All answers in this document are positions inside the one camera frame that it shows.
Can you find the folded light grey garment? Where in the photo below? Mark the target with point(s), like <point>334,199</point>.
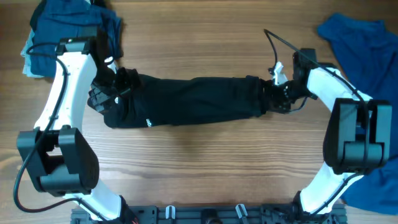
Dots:
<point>27,61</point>

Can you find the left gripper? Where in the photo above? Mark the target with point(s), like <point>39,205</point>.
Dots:
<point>101,97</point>

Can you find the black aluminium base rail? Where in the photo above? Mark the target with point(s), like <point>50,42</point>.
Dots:
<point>264,214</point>

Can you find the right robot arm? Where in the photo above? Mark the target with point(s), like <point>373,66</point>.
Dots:
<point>357,138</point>

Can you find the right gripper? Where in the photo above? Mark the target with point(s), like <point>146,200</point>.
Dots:
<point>278,98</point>

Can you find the blue t-shirt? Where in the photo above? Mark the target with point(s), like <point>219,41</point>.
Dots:
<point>367,53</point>

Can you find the black t-shirt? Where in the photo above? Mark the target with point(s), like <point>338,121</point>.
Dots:
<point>156,102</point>

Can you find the folded dark blue shirt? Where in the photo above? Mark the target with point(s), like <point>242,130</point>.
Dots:
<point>53,20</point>

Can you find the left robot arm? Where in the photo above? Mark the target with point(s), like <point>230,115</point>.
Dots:
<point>55,154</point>

